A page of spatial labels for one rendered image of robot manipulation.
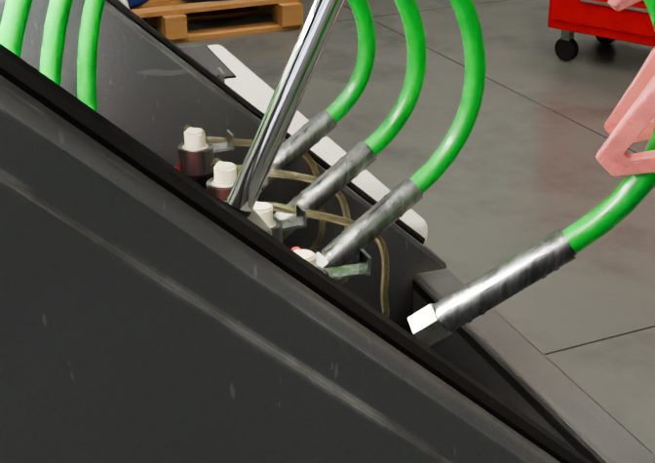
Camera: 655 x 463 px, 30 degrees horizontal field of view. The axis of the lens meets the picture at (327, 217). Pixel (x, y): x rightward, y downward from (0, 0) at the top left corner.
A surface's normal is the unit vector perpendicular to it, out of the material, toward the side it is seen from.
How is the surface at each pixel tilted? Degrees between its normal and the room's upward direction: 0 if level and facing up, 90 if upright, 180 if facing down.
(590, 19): 90
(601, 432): 0
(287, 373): 90
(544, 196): 0
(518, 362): 0
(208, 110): 90
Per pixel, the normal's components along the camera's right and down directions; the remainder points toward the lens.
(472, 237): -0.01, -0.92
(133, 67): 0.36, 0.37
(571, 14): -0.65, 0.31
